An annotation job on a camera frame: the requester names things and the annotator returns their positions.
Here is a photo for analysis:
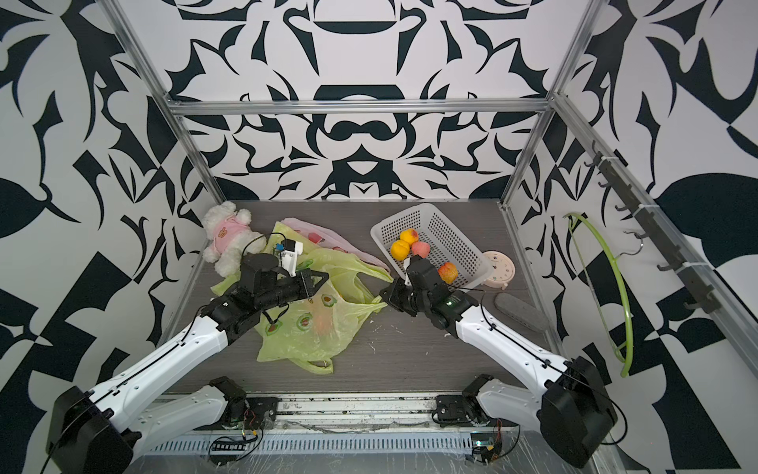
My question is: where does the green avocado print plastic bag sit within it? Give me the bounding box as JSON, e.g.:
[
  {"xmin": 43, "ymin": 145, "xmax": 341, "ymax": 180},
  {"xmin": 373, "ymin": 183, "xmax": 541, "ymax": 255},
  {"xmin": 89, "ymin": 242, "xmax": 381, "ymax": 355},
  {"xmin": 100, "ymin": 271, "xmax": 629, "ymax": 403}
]
[{"xmin": 209, "ymin": 223, "xmax": 395, "ymax": 363}]

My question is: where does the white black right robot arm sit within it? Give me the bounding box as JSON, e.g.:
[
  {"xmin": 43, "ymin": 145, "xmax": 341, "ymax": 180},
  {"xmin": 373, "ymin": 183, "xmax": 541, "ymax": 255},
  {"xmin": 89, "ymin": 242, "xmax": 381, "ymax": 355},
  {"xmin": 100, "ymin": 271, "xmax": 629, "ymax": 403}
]
[{"xmin": 380, "ymin": 257, "xmax": 620, "ymax": 468}]

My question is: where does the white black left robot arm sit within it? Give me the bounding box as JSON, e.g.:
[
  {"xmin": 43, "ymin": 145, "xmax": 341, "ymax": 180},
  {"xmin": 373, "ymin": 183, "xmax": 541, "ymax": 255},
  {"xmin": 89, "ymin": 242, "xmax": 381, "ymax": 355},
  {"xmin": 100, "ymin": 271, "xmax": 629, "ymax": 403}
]
[{"xmin": 45, "ymin": 254, "xmax": 330, "ymax": 473}]

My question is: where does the pink apple print plastic bag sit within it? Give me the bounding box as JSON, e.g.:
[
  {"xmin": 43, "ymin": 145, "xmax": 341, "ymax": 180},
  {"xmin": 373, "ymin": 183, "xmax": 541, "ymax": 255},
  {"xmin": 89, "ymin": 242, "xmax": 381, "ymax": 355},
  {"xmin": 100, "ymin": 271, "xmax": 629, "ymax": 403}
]
[{"xmin": 281, "ymin": 217, "xmax": 390, "ymax": 271}]

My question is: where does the yellow fruit lower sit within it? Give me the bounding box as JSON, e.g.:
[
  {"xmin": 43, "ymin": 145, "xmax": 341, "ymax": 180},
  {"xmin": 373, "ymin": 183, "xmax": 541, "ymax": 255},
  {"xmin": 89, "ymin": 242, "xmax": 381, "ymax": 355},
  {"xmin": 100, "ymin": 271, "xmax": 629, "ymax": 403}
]
[{"xmin": 390, "ymin": 239, "xmax": 411, "ymax": 262}]

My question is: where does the yellow fruit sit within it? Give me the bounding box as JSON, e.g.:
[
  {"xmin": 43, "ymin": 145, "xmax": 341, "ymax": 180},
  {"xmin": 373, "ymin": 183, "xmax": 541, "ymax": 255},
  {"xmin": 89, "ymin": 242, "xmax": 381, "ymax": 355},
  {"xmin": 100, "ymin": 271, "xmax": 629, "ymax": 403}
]
[
  {"xmin": 400, "ymin": 228, "xmax": 420, "ymax": 246},
  {"xmin": 390, "ymin": 239, "xmax": 411, "ymax": 262}
]

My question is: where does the white perforated plastic basket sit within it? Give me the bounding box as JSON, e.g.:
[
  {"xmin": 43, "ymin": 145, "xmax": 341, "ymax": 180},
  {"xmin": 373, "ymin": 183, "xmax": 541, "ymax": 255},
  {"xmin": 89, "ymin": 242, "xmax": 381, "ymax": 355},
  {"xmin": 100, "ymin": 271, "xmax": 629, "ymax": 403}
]
[{"xmin": 370, "ymin": 203, "xmax": 493, "ymax": 288}]

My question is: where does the yellow fruit upper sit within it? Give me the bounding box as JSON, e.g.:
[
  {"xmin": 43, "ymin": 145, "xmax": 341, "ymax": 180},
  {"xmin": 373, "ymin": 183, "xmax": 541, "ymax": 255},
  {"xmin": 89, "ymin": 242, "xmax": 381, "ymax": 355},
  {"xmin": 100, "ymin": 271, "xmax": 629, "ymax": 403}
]
[{"xmin": 400, "ymin": 228, "xmax": 420, "ymax": 246}]

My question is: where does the white plush bear pink shirt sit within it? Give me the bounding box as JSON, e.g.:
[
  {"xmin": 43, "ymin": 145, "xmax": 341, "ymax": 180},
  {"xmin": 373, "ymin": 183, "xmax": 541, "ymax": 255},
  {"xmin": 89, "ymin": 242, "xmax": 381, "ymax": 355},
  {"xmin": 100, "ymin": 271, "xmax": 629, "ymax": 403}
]
[{"xmin": 201, "ymin": 201, "xmax": 268, "ymax": 278}]

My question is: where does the beige round perforated disc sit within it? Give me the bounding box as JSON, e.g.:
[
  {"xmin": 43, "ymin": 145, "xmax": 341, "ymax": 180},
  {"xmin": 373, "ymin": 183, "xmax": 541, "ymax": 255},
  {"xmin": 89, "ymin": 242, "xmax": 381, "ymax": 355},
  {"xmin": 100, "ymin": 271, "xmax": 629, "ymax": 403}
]
[{"xmin": 483, "ymin": 251, "xmax": 516, "ymax": 290}]

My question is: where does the grey oblong pad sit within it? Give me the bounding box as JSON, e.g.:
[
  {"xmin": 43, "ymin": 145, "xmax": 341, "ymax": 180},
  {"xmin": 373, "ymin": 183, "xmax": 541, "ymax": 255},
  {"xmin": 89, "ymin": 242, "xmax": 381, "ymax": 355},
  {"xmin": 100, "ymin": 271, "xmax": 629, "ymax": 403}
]
[{"xmin": 493, "ymin": 292, "xmax": 550, "ymax": 333}]

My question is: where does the green circuit board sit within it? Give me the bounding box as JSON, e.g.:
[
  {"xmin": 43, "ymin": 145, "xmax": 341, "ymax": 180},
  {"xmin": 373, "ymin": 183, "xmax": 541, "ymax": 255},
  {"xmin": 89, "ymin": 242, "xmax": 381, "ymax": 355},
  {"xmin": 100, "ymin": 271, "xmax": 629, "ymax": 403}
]
[{"xmin": 468, "ymin": 433, "xmax": 503, "ymax": 465}]

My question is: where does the black connector block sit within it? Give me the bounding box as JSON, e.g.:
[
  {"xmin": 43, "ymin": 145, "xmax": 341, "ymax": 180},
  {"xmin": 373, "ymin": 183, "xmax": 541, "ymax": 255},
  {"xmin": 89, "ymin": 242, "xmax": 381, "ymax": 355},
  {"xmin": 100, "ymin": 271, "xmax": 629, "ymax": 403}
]
[{"xmin": 206, "ymin": 436, "xmax": 263, "ymax": 465}]

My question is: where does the green hoop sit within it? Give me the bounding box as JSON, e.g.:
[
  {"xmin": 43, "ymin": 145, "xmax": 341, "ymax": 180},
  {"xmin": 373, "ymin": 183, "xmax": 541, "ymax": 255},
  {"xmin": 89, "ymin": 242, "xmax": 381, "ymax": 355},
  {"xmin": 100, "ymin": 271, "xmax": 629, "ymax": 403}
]
[{"xmin": 564, "ymin": 213, "xmax": 635, "ymax": 378}]

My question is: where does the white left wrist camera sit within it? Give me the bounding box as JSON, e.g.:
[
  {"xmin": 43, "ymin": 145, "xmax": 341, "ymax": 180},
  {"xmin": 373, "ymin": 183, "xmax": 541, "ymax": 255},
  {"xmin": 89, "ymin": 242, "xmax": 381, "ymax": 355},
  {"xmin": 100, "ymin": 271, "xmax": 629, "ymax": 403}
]
[{"xmin": 276, "ymin": 239, "xmax": 304, "ymax": 278}]

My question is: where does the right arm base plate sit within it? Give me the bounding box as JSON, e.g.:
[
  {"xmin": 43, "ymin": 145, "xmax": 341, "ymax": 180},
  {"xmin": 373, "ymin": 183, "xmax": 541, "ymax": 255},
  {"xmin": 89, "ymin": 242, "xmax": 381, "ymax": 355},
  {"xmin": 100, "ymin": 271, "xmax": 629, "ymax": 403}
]
[{"xmin": 432, "ymin": 395, "xmax": 492, "ymax": 427}]

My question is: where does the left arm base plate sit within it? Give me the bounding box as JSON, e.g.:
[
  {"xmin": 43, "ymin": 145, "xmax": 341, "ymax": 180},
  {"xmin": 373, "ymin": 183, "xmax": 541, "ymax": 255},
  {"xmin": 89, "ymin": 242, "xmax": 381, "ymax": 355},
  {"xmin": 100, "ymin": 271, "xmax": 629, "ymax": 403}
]
[{"xmin": 220, "ymin": 397, "xmax": 280, "ymax": 430}]

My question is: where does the black wall hook rail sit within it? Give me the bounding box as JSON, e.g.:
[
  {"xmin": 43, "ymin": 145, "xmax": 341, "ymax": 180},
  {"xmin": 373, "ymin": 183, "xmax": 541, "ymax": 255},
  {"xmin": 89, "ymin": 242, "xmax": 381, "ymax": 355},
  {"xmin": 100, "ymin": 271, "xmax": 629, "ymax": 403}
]
[{"xmin": 590, "ymin": 142, "xmax": 730, "ymax": 314}]

